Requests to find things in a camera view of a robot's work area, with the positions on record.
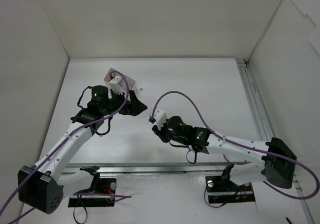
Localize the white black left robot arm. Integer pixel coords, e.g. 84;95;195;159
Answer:
17;85;147;214

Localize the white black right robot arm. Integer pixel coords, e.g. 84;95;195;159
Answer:
150;116;296;190

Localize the white divided organizer box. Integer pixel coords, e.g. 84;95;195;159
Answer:
106;68;137;91

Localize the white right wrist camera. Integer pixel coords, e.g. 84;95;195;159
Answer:
149;108;168;130

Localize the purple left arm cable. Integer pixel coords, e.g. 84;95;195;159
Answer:
0;70;133;224

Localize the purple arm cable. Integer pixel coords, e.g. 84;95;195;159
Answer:
0;70;133;224
149;91;318;200

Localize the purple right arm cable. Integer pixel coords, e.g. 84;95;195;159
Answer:
149;91;318;200

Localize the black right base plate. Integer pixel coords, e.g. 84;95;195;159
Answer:
204;176;256;208

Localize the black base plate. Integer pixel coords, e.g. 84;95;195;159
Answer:
67;177;117;208
204;176;256;208

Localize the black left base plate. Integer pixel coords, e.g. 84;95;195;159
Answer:
67;177;117;208

